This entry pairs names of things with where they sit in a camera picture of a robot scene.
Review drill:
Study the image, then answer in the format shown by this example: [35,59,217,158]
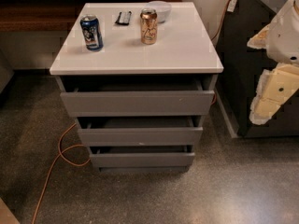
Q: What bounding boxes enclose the black remote control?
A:
[115,11,132,26]

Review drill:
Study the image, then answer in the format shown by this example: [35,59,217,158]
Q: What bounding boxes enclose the grey drawer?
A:
[88,146,195,168]
[77,116,203,147]
[61,89,214,117]

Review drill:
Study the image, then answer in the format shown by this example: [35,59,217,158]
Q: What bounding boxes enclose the brown wooden bench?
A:
[0,0,182,32]

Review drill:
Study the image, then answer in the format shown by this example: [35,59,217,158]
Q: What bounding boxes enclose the dark grey bin cabinet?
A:
[216,0,299,138]

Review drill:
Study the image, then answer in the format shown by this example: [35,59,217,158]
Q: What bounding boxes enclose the white bowl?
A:
[146,1,172,23]

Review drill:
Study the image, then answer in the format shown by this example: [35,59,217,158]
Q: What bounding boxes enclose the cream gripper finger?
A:
[247,25,269,49]
[249,63,299,125]

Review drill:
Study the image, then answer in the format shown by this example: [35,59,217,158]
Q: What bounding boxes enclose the grey top drawer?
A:
[61,89,214,117]

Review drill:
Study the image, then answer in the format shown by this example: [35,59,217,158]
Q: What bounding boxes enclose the orange cable on floor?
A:
[31,122,92,224]

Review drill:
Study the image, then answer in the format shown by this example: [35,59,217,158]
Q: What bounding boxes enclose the blue soda can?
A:
[80,14,104,51]

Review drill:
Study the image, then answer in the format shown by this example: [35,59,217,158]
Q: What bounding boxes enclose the gold soda can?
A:
[140,8,157,45]

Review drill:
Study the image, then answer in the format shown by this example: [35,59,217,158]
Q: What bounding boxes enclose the grey bottom drawer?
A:
[88,146,195,168]

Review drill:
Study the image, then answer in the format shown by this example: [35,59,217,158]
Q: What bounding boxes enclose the grey drawer cabinet white top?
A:
[50,3,223,171]

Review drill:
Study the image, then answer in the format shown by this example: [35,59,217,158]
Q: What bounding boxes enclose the orange cable at wall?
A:
[210,0,245,42]

